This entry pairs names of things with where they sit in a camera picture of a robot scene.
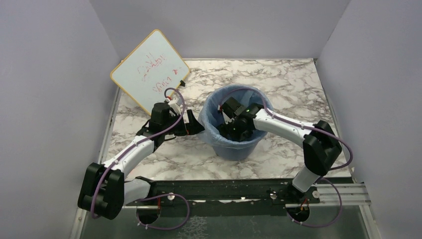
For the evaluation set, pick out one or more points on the light blue trash bag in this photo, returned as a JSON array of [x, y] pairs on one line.
[[210, 118]]

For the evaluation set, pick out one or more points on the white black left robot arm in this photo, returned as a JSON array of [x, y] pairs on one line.
[[105, 188]]

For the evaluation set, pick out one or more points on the black metal mounting rail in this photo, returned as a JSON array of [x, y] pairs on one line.
[[221, 198]]

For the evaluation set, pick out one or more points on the blue plastic trash bin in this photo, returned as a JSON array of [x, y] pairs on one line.
[[235, 151]]

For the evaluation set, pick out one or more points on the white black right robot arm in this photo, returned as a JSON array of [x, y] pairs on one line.
[[321, 147]]

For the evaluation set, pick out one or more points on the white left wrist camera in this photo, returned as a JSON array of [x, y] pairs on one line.
[[175, 105]]

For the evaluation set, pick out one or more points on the yellow-framed whiteboard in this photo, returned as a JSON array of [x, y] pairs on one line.
[[149, 69]]

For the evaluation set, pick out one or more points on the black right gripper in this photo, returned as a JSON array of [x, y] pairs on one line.
[[225, 129]]

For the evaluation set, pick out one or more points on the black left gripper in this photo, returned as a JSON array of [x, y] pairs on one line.
[[193, 127]]

